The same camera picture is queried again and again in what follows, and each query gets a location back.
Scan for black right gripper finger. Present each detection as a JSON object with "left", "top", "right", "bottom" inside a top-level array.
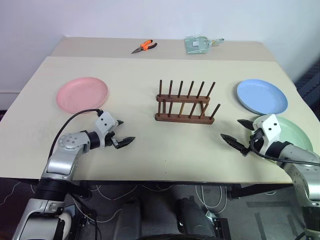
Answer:
[
  {"left": 220, "top": 133, "right": 250, "bottom": 154},
  {"left": 236, "top": 119, "right": 255, "bottom": 131}
]

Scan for wooden dish rack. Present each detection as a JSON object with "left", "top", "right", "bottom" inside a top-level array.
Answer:
[{"left": 154, "top": 79, "right": 221, "bottom": 126}]

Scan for white floor cable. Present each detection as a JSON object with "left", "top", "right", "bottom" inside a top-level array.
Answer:
[
  {"left": 74, "top": 184, "right": 176, "bottom": 225},
  {"left": 194, "top": 184, "right": 230, "bottom": 215}
]

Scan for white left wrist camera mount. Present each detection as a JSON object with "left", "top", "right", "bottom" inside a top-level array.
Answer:
[{"left": 95, "top": 111, "right": 119, "bottom": 141}]

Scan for green plastic packet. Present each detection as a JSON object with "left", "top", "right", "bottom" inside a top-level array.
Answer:
[{"left": 184, "top": 35, "right": 225, "bottom": 55}]

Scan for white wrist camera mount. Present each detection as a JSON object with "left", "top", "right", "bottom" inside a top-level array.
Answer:
[
  {"left": 252, "top": 114, "right": 280, "bottom": 141},
  {"left": 95, "top": 111, "right": 119, "bottom": 141}
]

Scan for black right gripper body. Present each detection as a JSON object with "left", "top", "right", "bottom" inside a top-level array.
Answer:
[{"left": 240, "top": 128, "right": 266, "bottom": 157}]

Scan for black ribbed object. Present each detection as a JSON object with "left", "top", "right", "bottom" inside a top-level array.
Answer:
[{"left": 294, "top": 58, "right": 320, "bottom": 107}]

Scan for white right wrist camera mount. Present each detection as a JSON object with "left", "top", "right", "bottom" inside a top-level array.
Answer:
[{"left": 252, "top": 114, "right": 280, "bottom": 141}]

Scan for blue round plate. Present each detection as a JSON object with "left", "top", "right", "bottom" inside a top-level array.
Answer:
[{"left": 236, "top": 78, "right": 289, "bottom": 116}]

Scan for pink round plate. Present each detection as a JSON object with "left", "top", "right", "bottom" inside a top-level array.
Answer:
[{"left": 56, "top": 76, "right": 110, "bottom": 113}]

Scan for orange black pliers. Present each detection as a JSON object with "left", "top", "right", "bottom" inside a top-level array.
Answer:
[{"left": 131, "top": 39, "right": 158, "bottom": 55}]

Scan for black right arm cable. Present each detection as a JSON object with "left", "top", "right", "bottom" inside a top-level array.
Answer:
[{"left": 248, "top": 129, "right": 320, "bottom": 166}]

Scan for green round plate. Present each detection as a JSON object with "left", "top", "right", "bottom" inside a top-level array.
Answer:
[{"left": 257, "top": 115, "right": 314, "bottom": 161}]

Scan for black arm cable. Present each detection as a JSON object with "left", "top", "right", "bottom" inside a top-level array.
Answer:
[
  {"left": 248, "top": 129, "right": 320, "bottom": 166},
  {"left": 48, "top": 108, "right": 104, "bottom": 161}
]

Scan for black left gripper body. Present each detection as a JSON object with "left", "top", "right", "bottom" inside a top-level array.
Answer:
[{"left": 103, "top": 130, "right": 119, "bottom": 150}]

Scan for dark rounded grey shape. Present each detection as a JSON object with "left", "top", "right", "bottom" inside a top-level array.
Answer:
[
  {"left": 174, "top": 196, "right": 210, "bottom": 237},
  {"left": 113, "top": 198, "right": 143, "bottom": 240}
]

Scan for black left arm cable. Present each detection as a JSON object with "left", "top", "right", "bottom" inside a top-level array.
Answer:
[{"left": 48, "top": 108, "right": 104, "bottom": 161}]

